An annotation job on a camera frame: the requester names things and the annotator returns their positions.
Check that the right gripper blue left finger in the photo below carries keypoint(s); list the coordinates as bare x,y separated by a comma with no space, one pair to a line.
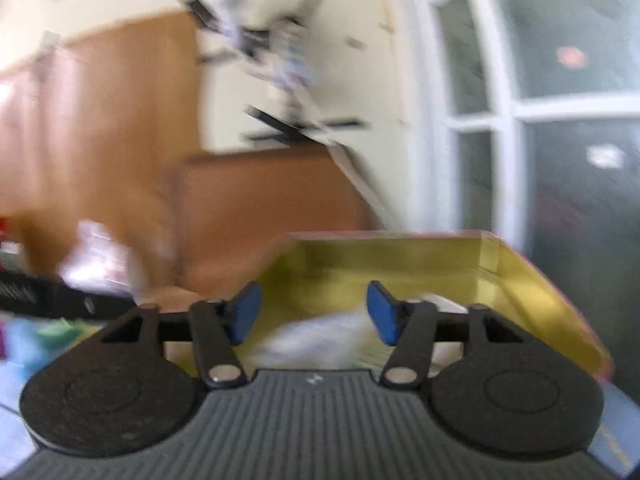
242,311

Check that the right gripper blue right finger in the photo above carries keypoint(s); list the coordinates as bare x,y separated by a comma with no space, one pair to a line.
386,312

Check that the blue pencil case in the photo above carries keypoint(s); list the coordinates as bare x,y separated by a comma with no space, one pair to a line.
25,347

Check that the green floral pocket tissue pack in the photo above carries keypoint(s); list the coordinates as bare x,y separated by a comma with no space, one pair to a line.
325,342

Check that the plastic bag with paper cups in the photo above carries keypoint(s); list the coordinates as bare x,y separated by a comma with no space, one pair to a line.
99,263

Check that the pink macaron tin box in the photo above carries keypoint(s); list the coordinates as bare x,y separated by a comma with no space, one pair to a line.
305,274

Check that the brown woven chair back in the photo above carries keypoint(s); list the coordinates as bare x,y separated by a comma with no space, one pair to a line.
228,212

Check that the blue striped tablecloth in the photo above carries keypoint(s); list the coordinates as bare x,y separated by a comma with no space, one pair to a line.
16,445

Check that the wooden laminate board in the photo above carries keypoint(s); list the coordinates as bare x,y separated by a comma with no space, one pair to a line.
92,130

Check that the white frame glass door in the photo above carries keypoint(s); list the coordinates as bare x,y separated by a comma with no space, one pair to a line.
524,122

